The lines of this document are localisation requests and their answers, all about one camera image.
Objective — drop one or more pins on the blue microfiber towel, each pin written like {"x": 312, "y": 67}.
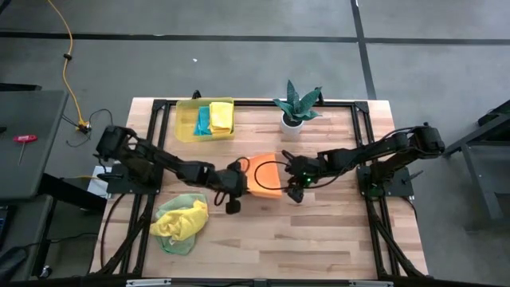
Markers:
{"x": 202, "y": 121}

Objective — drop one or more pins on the white round plant pot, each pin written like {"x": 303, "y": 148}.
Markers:
{"x": 291, "y": 131}

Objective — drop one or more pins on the grey side table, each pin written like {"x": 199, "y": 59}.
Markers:
{"x": 32, "y": 139}

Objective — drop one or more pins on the yellow translucent plastic bin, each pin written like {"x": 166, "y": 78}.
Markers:
{"x": 185, "y": 119}

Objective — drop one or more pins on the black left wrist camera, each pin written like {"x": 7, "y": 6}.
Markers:
{"x": 233, "y": 207}

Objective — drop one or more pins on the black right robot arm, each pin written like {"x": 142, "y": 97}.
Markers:
{"x": 358, "y": 153}

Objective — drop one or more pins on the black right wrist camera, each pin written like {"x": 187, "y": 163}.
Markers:
{"x": 296, "y": 195}

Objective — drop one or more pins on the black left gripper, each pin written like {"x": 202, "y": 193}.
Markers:
{"x": 225, "y": 183}

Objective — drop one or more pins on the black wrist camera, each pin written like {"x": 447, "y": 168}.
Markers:
{"x": 296, "y": 195}
{"x": 233, "y": 207}

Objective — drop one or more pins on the grey metal bench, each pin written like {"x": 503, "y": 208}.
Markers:
{"x": 480, "y": 183}

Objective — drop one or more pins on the white paper sheet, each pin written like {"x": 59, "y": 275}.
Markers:
{"x": 95, "y": 187}

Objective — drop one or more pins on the green snake plant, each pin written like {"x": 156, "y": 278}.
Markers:
{"x": 296, "y": 105}

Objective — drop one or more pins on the yellow microfiber towel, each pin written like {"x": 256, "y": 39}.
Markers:
{"x": 221, "y": 117}
{"x": 179, "y": 221}

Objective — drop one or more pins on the dark low table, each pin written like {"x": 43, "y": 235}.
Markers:
{"x": 24, "y": 223}

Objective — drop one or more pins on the orange microfiber towel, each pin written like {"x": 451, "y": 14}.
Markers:
{"x": 269, "y": 175}

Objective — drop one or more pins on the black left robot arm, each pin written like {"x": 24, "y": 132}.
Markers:
{"x": 159, "y": 159}

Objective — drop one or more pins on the green microfiber towel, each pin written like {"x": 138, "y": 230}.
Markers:
{"x": 177, "y": 247}

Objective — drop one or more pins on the silver metal bracket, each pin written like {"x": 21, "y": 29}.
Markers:
{"x": 370, "y": 283}
{"x": 147, "y": 282}

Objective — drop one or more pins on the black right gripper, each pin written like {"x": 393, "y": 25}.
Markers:
{"x": 304, "y": 169}

